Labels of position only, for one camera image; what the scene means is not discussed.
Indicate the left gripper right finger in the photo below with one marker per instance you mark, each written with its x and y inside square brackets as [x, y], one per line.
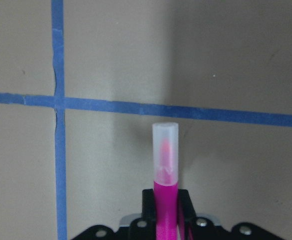
[186, 211]

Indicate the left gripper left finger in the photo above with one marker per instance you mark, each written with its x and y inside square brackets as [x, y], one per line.
[148, 206]

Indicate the pink marker pen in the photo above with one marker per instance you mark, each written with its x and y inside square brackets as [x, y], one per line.
[165, 137]

